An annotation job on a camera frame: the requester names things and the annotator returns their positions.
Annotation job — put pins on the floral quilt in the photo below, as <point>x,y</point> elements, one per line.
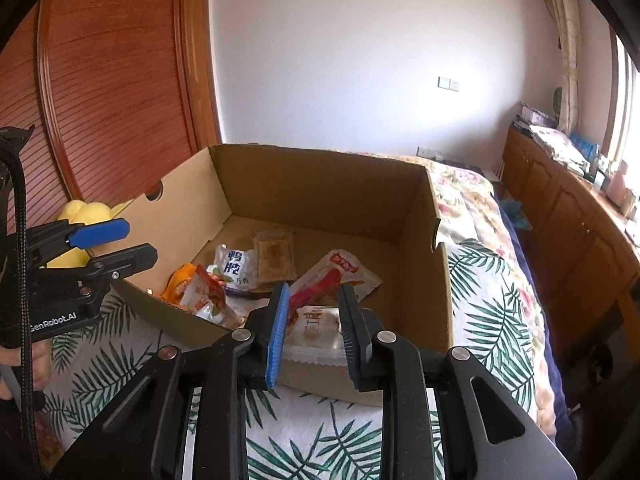
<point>465,195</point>

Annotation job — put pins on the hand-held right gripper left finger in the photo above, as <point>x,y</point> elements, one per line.
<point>277,340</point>

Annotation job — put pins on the white wall socket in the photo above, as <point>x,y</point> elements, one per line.
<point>449,83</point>

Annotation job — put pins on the long wooden cabinet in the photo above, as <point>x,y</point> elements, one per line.
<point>565,220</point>

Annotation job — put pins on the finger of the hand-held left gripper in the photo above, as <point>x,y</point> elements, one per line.
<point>100,232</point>
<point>130,260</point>

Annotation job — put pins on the patterned window curtain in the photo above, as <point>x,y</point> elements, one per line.
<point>562,45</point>

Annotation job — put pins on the grey round object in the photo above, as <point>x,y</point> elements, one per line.
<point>558,100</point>

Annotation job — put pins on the dark blue cloth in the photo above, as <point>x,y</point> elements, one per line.
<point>535,310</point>

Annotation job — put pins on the wooden slatted wardrobe door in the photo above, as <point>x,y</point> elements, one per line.
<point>115,85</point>

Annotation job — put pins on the white beige snack packet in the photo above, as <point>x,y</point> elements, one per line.
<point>315,330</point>

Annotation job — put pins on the person's left hand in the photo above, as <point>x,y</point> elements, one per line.
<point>40,365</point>

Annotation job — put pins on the teal cloth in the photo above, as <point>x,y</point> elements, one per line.
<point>515,215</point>

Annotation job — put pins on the clear cake packet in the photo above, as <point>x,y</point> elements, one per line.
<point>272,260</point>

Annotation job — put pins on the wooden-framed window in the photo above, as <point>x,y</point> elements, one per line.
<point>625,100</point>

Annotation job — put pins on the stack of papers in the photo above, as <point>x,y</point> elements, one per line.
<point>550,140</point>

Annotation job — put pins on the clear chicken feet packet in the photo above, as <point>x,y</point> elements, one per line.
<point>350,275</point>

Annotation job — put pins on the pink red snack packet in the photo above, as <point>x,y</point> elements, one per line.
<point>205,295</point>

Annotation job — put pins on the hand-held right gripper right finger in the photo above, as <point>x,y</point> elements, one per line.
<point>352,340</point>

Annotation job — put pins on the pink bottle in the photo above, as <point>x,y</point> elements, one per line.
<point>619,180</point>

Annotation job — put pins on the yellow plush toy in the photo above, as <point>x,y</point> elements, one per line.
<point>80,212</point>

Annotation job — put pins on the white silver snack packet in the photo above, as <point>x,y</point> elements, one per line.
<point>235,270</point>

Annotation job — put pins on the leaf-print bedsheet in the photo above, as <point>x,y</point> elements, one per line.
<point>480,310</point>

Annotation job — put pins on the blue boxes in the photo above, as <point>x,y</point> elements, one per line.
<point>585,146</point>

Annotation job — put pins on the brown cardboard box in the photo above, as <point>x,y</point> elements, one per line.
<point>325,195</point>

